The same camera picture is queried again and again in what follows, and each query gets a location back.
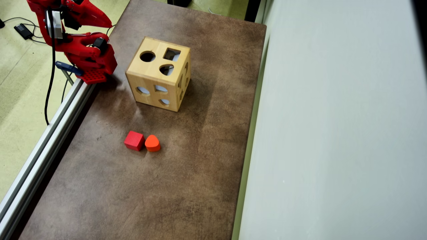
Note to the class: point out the red fixed gripper finger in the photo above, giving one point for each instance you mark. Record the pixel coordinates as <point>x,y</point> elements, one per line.
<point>98,20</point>

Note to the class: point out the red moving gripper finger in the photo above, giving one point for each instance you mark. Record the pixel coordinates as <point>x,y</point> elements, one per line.
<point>83,6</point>

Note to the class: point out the red wooden cube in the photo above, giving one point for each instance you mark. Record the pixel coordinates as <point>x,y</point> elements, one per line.
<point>134,140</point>

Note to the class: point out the red robot arm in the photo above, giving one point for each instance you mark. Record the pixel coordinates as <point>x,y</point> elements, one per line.
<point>76,46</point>

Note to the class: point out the wooden shape sorter box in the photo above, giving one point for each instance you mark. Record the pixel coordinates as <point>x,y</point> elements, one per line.
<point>150,78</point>

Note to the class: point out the black power adapter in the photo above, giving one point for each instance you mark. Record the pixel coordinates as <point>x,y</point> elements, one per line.
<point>23,31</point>

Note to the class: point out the blue clamp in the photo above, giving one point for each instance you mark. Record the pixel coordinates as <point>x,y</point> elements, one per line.
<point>68,67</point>

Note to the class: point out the black object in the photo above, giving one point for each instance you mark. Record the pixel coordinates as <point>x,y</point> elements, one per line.
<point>180,2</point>

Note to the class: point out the orange rounded triangle block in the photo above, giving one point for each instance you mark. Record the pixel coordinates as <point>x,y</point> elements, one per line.
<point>152,143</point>

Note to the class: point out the brown table mat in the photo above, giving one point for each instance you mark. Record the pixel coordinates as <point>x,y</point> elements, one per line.
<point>166,183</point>

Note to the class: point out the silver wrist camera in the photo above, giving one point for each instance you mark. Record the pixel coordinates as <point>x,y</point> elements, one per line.
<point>56,25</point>

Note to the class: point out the aluminium profile rail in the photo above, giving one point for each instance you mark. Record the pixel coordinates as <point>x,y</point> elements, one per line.
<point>43,146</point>

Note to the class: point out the dark post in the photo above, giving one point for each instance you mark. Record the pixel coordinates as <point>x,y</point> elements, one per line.
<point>252,10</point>

